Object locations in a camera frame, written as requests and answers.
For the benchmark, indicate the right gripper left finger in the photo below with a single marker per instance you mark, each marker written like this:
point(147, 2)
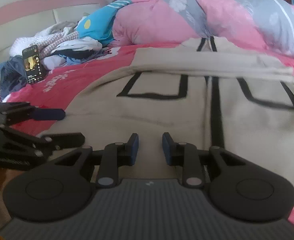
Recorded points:
point(114, 156)

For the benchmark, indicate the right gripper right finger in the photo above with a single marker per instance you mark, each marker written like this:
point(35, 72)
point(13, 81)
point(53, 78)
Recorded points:
point(185, 155)

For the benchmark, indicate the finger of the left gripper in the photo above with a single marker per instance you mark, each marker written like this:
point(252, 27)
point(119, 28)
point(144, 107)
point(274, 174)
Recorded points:
point(63, 141)
point(48, 114)

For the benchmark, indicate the beige zip hoodie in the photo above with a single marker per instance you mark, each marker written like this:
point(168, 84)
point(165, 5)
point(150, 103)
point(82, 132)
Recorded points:
point(187, 99)

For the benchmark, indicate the pile of mixed clothes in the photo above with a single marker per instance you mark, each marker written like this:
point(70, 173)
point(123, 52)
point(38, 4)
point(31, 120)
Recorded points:
point(60, 45)

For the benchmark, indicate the black smartphone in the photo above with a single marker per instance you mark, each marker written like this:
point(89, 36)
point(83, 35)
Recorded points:
point(35, 72)

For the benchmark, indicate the dark blue jacket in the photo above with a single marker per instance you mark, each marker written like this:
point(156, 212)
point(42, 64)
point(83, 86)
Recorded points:
point(12, 76)

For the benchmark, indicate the pink white headboard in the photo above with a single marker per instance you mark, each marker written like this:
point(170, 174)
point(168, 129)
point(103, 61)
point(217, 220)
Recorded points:
point(27, 17)

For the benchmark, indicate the blue pillow with stripes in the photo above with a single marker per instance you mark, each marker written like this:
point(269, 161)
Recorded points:
point(98, 25)

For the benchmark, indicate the pink grey floral duvet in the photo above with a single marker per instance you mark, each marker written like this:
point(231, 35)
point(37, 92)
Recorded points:
point(265, 25)

